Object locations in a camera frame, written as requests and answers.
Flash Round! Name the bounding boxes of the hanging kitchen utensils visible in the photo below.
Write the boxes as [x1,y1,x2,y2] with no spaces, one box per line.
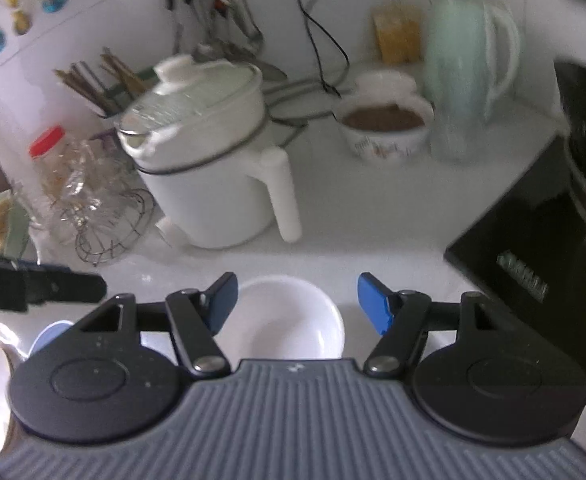
[162,0,265,57]

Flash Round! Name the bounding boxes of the wire cup rack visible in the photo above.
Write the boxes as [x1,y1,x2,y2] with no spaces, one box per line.
[60,187,157,267]

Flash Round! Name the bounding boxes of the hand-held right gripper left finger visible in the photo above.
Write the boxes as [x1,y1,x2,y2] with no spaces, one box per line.
[75,272,239,379]

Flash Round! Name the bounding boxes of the bundle of chopsticks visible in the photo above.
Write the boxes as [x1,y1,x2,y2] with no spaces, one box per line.
[54,49,156,112]

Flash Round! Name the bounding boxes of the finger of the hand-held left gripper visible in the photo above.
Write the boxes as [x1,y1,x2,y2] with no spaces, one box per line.
[22,264,108,307]

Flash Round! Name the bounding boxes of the mint green kettle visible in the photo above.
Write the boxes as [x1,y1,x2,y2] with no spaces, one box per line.
[422,0,522,163]

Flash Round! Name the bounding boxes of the small white bowl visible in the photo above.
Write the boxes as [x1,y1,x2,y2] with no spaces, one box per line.
[354,70,420,107]

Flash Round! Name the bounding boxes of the green colander with noodles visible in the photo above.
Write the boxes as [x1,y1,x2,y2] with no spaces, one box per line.
[0,189,36,257]

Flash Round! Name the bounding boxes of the black induction cooker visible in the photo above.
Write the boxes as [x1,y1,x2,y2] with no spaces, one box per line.
[444,132,586,343]

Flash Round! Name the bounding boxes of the yellow sponge pack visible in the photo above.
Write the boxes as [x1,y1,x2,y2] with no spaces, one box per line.
[372,4,422,64]

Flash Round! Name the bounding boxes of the white electric pot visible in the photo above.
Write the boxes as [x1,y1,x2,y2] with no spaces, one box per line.
[115,55,304,252]

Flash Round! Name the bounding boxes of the plain white bowl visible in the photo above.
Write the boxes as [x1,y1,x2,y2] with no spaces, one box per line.
[222,274,346,362]

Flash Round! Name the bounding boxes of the floral bowl with brown contents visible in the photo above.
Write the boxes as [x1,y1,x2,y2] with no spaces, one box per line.
[334,99,435,167]

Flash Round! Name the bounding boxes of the glass jar with red lid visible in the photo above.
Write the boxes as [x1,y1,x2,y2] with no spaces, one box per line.
[28,125,82,203]

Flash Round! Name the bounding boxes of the black power cable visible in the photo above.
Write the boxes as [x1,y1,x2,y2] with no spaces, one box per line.
[287,0,352,97]

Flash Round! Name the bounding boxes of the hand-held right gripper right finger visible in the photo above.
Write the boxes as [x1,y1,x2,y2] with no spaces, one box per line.
[357,272,524,380]

